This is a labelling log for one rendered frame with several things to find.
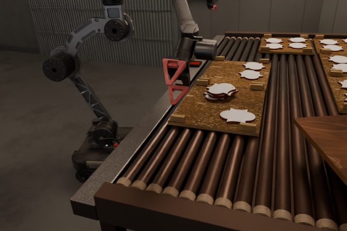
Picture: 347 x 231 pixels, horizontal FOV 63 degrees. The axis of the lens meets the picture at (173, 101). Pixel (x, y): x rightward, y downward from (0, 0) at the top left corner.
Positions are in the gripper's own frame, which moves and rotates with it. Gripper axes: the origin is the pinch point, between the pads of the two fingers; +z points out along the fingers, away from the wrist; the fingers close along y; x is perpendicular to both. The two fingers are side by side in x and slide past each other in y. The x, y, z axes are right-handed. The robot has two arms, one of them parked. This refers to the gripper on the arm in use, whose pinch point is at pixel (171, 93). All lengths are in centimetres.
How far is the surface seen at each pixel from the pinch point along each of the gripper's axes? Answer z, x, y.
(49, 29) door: -289, 354, 279
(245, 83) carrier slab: -46, -20, 53
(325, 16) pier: -247, -98, 173
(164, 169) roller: 16.6, 0.3, 18.3
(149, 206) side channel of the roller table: 30.6, -1.3, 6.2
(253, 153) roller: 3.5, -26.0, 24.1
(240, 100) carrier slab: -29, -19, 42
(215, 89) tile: -31, -7, 40
